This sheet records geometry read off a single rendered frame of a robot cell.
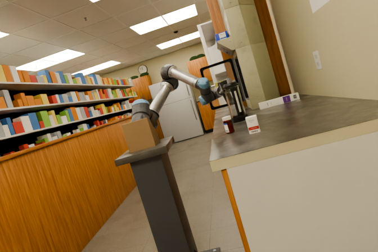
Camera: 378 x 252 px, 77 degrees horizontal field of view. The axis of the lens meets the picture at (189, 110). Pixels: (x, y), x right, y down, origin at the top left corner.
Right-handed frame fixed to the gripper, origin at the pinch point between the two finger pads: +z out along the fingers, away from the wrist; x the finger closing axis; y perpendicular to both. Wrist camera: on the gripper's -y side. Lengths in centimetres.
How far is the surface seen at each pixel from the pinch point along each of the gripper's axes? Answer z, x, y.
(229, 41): -28.0, 18.4, 35.6
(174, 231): -8, -59, -73
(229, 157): 63, -28, -25
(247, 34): -24, 32, 37
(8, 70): -153, -199, 104
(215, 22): -63, 24, 65
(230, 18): -25, 24, 51
